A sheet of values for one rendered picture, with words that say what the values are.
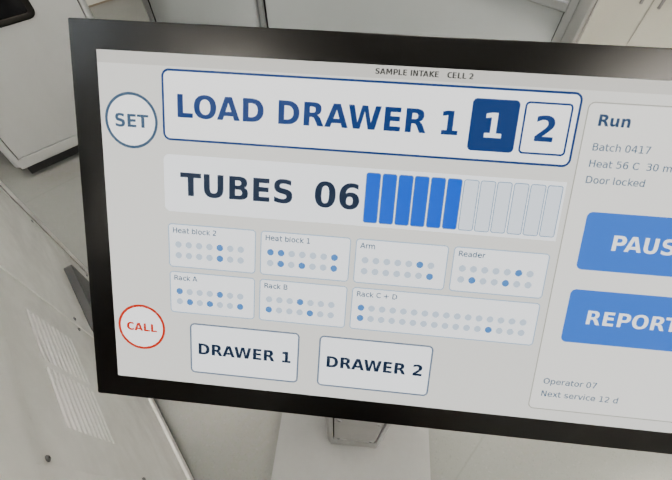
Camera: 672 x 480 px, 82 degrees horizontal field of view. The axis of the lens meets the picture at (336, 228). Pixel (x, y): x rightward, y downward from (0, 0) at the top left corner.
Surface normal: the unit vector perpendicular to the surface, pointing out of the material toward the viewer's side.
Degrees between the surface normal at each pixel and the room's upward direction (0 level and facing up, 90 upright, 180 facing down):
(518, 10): 90
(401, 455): 5
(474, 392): 50
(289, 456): 5
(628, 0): 90
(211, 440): 0
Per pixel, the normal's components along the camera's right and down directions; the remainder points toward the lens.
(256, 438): 0.00, -0.61
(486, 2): -0.70, 0.57
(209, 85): -0.07, 0.22
